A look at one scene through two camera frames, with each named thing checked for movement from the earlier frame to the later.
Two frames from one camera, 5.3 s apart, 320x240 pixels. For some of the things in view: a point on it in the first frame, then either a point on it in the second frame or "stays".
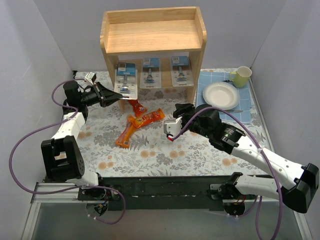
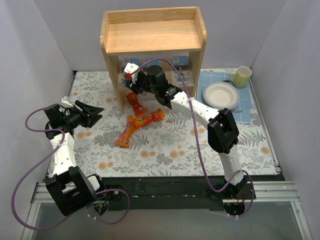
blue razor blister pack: x=181 y=74 stays
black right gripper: x=186 y=117 → x=136 y=83
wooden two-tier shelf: x=159 y=48 stays
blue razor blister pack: x=125 y=80 → x=132 y=60
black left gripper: x=101 y=94 → x=83 y=115
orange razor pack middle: x=146 y=118 stays
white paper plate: x=221 y=95 stays
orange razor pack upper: x=138 y=109 stays
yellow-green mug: x=240 y=78 stays
